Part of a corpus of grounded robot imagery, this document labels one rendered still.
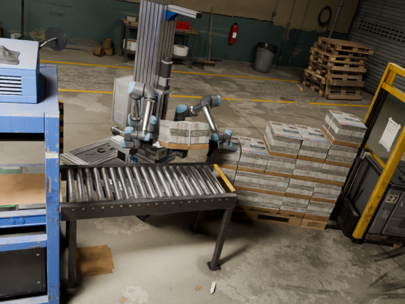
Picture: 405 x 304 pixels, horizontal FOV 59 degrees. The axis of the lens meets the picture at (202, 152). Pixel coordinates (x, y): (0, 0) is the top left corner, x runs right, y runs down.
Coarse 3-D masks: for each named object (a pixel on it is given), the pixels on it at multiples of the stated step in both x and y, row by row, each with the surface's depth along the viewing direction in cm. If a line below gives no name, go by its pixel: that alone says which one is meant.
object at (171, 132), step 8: (160, 120) 325; (160, 128) 326; (168, 128) 307; (176, 128) 307; (184, 128) 308; (160, 136) 324; (168, 136) 306; (176, 136) 307; (184, 136) 310; (184, 144) 311
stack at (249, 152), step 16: (240, 144) 378; (256, 144) 385; (208, 160) 389; (224, 160) 368; (240, 160) 369; (256, 160) 369; (272, 160) 369; (288, 160) 370; (304, 160) 370; (240, 176) 376; (256, 176) 377; (272, 176) 377; (304, 176) 378; (240, 192) 386; (256, 192) 387; (288, 192) 388; (304, 192) 388; (240, 208) 417; (272, 208) 397; (288, 208) 397; (304, 208) 397; (288, 224) 407
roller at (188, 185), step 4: (176, 168) 321; (180, 168) 317; (180, 172) 313; (180, 176) 310; (184, 176) 307; (184, 180) 302; (188, 180) 302; (184, 184) 301; (188, 184) 297; (188, 188) 294; (192, 188) 293; (192, 192) 288
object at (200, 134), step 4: (196, 124) 312; (200, 124) 314; (204, 124) 316; (208, 124) 317; (196, 128) 314; (200, 128) 315; (204, 128) 316; (208, 128) 318; (196, 132) 314; (200, 132) 315; (204, 132) 317; (208, 132) 318; (192, 136) 313; (196, 136) 314; (200, 136) 316; (204, 136) 318; (208, 136) 319; (192, 140) 313; (196, 140) 315; (200, 140) 317; (204, 140) 318; (208, 140) 320; (192, 144) 314
